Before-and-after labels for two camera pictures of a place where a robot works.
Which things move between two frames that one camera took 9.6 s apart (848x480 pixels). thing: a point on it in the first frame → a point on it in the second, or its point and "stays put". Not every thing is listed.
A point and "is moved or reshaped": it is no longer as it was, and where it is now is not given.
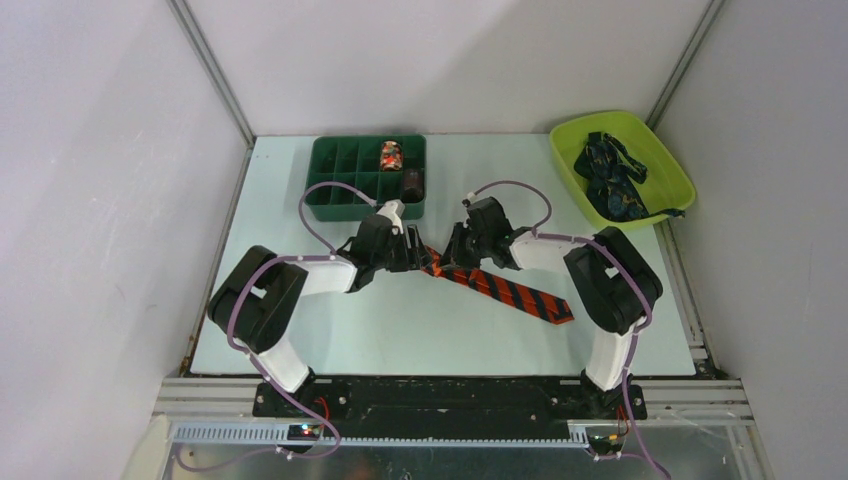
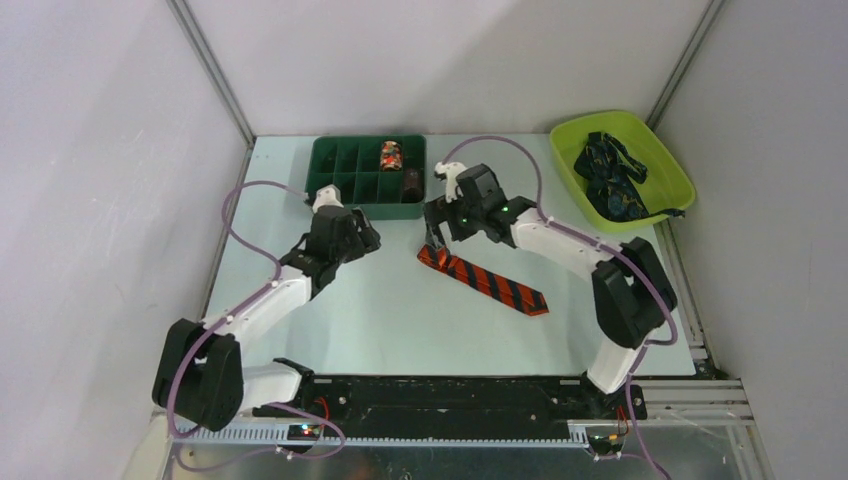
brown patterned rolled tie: (413, 185) stays put
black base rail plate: (364, 402) stays put
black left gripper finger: (418, 254) → (369, 236)
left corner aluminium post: (211, 69) stays put
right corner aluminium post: (684, 62) stays put
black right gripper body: (469, 246) → (464, 219)
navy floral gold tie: (602, 162) stays put
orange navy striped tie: (549, 307) is moved or reshaped
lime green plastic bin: (668, 189) stays put
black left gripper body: (394, 256) → (350, 248)
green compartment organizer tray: (384, 168) stays put
